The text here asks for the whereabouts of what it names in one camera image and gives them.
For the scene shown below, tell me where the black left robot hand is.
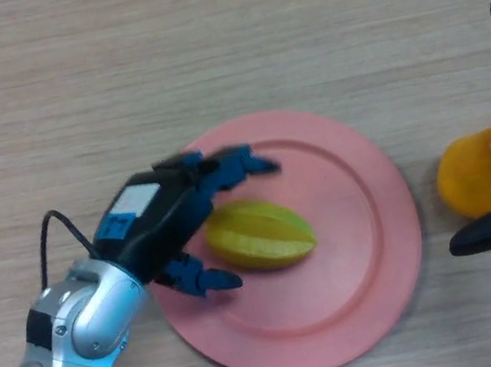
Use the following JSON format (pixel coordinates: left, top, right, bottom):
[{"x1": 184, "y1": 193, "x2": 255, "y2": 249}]
[{"x1": 79, "y1": 137, "x2": 301, "y2": 316}]

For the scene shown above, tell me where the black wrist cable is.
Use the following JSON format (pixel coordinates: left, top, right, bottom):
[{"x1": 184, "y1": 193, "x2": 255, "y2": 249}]
[{"x1": 29, "y1": 187, "x2": 204, "y2": 293}]

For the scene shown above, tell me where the yellow starfruit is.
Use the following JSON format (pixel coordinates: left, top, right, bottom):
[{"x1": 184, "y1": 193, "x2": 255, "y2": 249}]
[{"x1": 198, "y1": 187, "x2": 323, "y2": 282}]

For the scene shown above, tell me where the pink round plate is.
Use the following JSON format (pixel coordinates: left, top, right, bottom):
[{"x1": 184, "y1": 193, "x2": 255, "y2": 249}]
[{"x1": 124, "y1": 89, "x2": 443, "y2": 367}]

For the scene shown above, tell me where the orange yellow pear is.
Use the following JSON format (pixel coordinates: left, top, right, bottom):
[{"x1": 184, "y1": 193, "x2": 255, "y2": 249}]
[{"x1": 429, "y1": 126, "x2": 491, "y2": 226}]

